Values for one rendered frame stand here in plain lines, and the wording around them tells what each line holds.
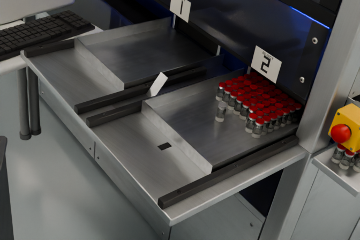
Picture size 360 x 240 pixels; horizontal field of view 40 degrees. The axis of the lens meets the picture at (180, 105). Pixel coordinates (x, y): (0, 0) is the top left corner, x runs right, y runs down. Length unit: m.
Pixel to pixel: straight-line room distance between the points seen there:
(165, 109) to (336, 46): 0.43
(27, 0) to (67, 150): 0.91
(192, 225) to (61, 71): 0.71
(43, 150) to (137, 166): 1.39
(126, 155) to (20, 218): 1.11
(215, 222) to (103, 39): 0.66
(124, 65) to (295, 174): 0.54
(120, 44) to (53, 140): 1.09
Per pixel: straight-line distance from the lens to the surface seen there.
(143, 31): 1.54
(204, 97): 1.28
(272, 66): 1.18
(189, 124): 1.18
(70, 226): 2.08
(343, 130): 1.07
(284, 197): 1.31
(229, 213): 1.51
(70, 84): 1.28
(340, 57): 1.06
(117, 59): 1.39
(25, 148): 2.43
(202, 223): 1.66
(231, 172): 1.06
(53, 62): 1.37
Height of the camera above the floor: 1.60
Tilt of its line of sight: 35 degrees down
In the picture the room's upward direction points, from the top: 9 degrees clockwise
